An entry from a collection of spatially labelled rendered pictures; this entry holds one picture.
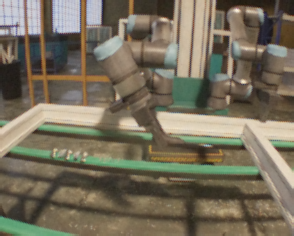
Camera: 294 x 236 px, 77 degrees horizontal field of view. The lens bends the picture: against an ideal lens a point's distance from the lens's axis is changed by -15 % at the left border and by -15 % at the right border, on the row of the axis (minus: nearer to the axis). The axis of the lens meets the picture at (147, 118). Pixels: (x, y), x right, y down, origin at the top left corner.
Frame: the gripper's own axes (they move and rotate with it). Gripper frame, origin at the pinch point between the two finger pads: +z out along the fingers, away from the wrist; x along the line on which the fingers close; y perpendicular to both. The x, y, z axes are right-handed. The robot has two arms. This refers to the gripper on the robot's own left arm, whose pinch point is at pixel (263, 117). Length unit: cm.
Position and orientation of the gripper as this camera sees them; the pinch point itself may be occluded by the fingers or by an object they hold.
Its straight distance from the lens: 108.2
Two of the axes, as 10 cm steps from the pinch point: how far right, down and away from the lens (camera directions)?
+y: 9.9, 0.8, -0.8
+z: -0.4, 9.2, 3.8
